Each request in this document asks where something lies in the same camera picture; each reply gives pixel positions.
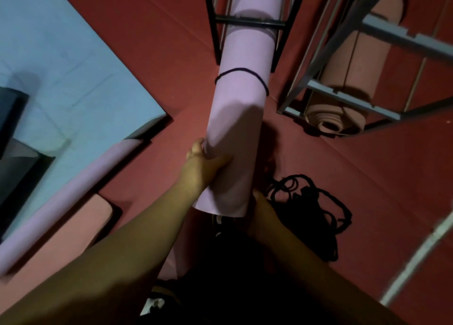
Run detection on person's right hand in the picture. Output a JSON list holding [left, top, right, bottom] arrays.
[[247, 190, 285, 245]]

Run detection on person's left hand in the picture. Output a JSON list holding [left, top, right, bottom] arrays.
[[178, 137, 234, 195]]

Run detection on person's right forearm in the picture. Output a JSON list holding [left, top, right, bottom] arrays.
[[251, 233, 407, 325]]

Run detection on person's left forearm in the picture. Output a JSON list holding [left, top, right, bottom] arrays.
[[0, 184, 199, 325]]

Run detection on pile of black elastic bands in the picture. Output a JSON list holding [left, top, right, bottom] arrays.
[[265, 174, 353, 262]]

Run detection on person's black trousers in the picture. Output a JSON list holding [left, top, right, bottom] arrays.
[[140, 208, 340, 325]]

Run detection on black elastic band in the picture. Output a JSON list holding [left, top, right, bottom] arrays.
[[214, 68, 270, 97]]

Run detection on black metal rack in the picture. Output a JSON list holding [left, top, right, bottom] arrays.
[[202, 0, 310, 73]]

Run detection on grey metal rack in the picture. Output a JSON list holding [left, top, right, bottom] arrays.
[[277, 0, 453, 135]]

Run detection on white metal pole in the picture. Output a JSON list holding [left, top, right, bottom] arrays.
[[380, 211, 453, 308]]

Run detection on rolled pink yoga mat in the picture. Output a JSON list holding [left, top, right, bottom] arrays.
[[304, 0, 415, 136]]

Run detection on flat blue mat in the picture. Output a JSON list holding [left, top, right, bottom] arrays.
[[0, 0, 167, 237]]

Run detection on flat pink mat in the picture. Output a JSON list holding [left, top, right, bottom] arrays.
[[0, 193, 114, 315]]

